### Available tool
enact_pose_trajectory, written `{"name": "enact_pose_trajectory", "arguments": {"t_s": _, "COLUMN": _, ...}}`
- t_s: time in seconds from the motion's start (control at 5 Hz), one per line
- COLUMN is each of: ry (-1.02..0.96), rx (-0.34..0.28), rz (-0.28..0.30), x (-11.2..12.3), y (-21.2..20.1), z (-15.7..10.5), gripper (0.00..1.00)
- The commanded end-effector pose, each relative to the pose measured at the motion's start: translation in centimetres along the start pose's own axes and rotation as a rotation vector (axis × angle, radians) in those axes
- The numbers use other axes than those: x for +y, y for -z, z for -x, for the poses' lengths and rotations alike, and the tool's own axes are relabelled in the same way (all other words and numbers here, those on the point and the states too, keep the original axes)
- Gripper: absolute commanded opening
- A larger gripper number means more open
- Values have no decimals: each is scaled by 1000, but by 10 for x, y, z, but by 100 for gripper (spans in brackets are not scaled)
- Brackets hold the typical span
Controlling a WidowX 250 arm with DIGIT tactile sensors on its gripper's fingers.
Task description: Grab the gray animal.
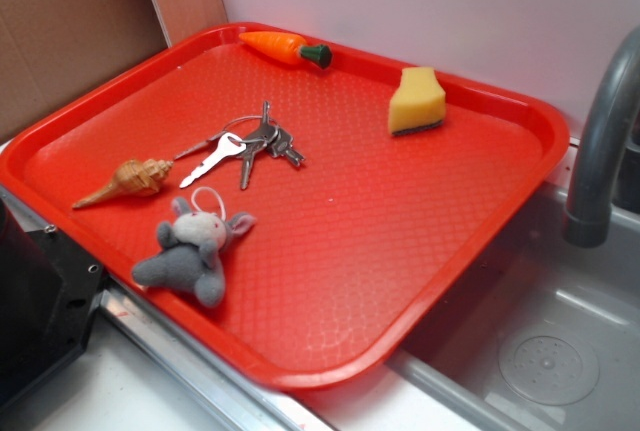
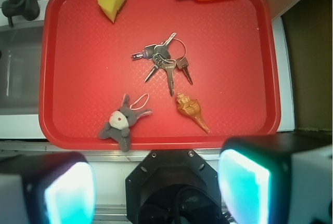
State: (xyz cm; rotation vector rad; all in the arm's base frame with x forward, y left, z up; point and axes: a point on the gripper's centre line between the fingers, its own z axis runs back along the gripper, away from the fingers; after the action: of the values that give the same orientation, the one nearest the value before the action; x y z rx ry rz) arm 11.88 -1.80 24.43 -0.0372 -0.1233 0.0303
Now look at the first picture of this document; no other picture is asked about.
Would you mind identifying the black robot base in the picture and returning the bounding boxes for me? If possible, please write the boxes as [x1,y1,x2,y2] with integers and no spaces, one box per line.
[1,204,105,410]

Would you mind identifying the gray plush animal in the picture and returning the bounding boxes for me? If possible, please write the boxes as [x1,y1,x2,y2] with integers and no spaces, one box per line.
[131,187,257,308]

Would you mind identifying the red plastic tray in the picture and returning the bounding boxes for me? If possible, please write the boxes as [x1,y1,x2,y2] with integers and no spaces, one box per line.
[1,23,569,390]

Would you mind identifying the silver key bunch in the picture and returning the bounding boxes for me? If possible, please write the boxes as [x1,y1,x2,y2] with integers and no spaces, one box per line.
[174,101,305,190]

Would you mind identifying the yellow sponge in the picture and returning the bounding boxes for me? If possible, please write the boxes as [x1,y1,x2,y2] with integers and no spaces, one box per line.
[388,67,446,135]

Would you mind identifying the orange toy carrot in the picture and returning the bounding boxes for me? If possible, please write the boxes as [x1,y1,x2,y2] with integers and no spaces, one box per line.
[238,31,333,69]

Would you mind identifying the tan spiral seashell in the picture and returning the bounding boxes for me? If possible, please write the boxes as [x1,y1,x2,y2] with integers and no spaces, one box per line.
[72,159,174,209]

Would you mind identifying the gray toy sink basin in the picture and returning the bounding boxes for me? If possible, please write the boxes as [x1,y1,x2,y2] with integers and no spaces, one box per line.
[389,185,639,430]

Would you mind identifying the gray toy faucet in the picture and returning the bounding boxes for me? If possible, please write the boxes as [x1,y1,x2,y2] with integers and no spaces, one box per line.
[563,28,639,248]

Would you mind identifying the brown cardboard panel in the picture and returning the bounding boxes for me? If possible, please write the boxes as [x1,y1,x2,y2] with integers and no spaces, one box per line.
[1,0,227,141]

